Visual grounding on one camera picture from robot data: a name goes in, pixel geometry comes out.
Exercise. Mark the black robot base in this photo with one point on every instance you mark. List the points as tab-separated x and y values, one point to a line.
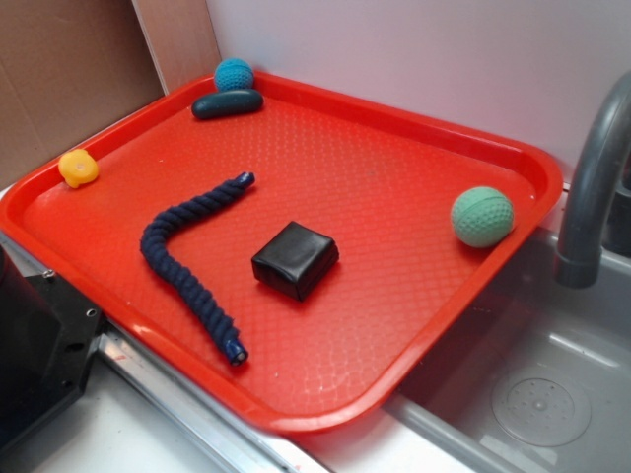
49	334

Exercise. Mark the black box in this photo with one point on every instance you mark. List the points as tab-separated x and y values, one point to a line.
295	261

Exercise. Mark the red plastic tray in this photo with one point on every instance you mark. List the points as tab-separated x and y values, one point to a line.
380	181

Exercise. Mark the dark teal oval object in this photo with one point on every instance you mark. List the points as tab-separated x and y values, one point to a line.
227	103

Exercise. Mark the green dimpled ball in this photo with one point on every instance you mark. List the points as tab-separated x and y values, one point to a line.
482	216

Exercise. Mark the blue crocheted ball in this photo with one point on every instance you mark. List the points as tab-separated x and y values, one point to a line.
233	74

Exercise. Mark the yellow plastic toy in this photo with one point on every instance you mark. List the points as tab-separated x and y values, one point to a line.
78	168

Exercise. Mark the grey faucet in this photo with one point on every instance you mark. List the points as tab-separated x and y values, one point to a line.
597	212

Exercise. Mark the grey plastic sink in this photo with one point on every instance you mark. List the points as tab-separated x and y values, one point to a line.
534	377

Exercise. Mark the brown cardboard panel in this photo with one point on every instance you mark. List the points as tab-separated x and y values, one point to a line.
70	69

